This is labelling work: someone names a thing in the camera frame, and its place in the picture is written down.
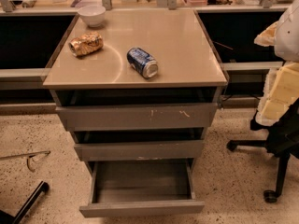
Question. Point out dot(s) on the grey top drawer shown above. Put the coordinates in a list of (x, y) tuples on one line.
[(137, 109)]

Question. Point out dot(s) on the black chair leg left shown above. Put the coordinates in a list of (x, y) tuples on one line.
[(6, 218)]

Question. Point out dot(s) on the crushed gold can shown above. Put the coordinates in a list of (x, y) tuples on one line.
[(86, 44)]

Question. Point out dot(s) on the blue soda can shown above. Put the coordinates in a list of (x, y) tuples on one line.
[(144, 64)]

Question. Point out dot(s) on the grey middle drawer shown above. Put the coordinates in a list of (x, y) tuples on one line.
[(139, 145)]

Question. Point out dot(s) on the metal rod with hook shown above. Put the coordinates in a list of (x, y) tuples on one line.
[(28, 156)]

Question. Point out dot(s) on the black office chair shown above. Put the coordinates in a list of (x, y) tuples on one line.
[(282, 141)]

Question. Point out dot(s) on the grey drawer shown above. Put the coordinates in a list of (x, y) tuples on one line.
[(141, 188), (137, 109), (139, 145)]

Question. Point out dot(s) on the white bowl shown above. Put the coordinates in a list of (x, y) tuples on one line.
[(93, 15)]

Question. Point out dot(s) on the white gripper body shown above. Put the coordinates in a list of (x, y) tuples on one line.
[(288, 37)]

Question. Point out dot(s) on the grey bottom drawer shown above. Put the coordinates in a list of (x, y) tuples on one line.
[(141, 188)]

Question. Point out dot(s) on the grey drawer cabinet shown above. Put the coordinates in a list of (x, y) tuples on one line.
[(175, 39)]

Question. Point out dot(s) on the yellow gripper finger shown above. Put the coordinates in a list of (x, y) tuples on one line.
[(267, 37)]

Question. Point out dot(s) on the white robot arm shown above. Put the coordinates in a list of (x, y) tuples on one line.
[(287, 34)]

